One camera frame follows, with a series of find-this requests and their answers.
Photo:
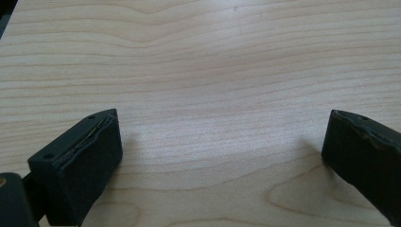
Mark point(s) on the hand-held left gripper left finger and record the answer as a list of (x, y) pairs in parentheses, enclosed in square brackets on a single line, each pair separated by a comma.
[(78, 164)]

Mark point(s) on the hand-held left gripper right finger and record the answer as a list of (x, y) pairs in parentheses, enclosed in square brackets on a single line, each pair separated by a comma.
[(365, 157)]

